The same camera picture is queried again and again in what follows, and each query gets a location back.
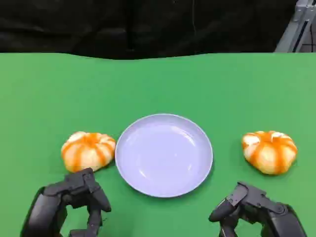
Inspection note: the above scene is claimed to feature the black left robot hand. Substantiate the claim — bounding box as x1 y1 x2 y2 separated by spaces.
20 167 112 237

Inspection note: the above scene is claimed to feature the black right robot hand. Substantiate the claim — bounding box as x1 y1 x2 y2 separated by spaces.
208 182 308 237

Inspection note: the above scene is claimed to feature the orange white toy bread roll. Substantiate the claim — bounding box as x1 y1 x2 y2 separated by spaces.
241 130 298 175
61 132 117 173

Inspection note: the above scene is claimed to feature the lilac plate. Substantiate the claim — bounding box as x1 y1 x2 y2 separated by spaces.
115 113 214 198

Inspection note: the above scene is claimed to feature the green table cloth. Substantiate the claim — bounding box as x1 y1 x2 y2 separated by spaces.
0 52 316 237

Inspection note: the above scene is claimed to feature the black backdrop curtain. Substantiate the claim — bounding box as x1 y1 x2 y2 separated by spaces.
0 0 298 60

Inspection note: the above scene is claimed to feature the grey aluminium frame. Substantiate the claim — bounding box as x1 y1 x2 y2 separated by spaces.
273 0 316 53

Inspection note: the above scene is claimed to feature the thin hanging cable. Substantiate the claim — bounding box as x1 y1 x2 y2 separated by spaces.
192 0 197 32

